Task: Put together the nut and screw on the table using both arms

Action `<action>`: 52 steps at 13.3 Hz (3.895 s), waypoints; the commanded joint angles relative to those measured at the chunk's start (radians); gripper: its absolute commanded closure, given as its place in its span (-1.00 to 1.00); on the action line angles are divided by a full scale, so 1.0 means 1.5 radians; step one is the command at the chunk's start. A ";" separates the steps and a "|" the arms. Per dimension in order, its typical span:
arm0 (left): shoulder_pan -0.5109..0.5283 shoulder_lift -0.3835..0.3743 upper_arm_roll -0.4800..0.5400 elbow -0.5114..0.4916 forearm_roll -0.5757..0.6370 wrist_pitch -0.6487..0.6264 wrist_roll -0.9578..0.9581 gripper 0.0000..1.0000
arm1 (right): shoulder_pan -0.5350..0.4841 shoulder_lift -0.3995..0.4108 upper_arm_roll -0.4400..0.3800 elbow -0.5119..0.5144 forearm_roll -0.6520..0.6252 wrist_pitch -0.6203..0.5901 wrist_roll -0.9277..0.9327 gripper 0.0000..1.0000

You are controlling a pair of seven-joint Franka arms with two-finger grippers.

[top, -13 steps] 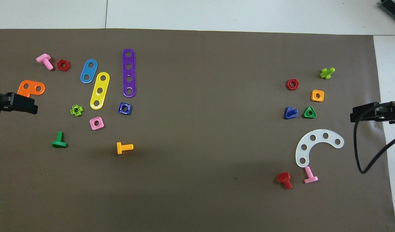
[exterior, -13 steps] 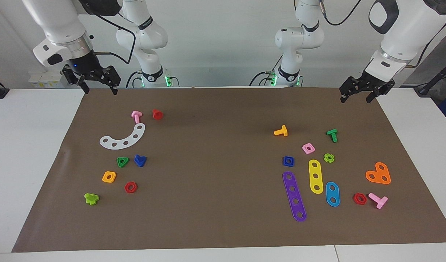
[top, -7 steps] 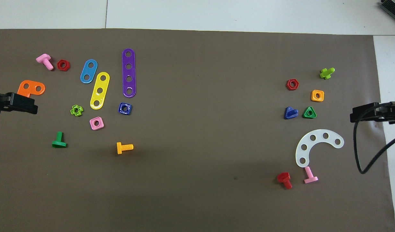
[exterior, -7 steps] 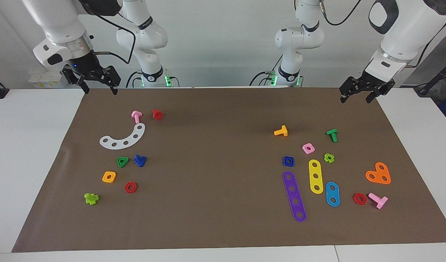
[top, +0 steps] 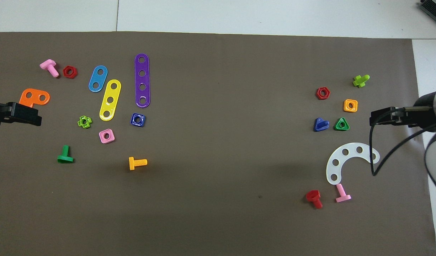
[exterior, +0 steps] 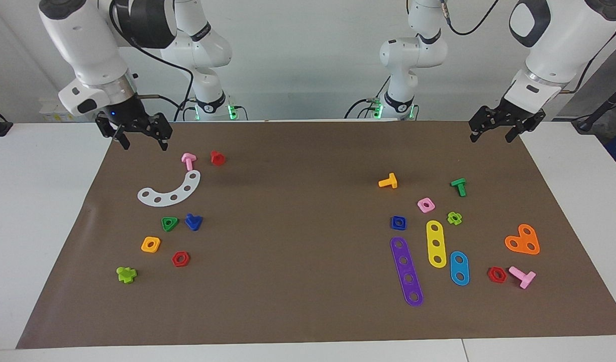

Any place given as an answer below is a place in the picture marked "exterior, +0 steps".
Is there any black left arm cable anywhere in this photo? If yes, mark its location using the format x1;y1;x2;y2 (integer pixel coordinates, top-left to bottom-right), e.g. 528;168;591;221
440;0;616;94

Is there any blue two-hole strip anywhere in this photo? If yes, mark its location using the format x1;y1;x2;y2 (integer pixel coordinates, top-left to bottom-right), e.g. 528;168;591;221
449;250;470;287

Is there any white curved strip with holes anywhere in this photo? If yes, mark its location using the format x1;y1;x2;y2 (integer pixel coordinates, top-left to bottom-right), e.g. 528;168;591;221
137;170;201;207

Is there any black stand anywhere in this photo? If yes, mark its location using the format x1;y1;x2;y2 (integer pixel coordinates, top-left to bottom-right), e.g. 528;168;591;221
572;80;616;134

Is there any brown table mat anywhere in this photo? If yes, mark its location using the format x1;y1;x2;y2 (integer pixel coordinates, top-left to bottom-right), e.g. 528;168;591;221
16;120;616;349

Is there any orange heart-shaped plate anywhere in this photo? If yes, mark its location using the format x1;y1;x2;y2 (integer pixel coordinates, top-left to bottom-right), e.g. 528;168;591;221
504;224;541;255

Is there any white power strip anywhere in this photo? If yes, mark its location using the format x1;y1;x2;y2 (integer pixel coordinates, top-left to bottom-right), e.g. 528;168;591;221
39;101;97;123

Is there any black base cable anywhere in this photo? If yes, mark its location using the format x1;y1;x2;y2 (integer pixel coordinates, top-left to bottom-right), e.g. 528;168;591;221
344;98;384;119

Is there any purple four-hole strip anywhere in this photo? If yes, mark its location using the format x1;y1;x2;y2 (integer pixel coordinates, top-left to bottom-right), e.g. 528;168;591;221
390;236;424;307

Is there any yellow three-hole strip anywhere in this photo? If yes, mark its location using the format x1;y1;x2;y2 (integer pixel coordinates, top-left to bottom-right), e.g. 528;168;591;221
426;220;448;269

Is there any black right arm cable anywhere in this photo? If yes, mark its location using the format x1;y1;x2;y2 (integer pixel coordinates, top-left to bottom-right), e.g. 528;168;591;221
107;0;194;122

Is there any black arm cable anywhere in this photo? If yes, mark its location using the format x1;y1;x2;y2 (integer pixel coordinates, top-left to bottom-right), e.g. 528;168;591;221
107;0;194;122
440;0;616;94

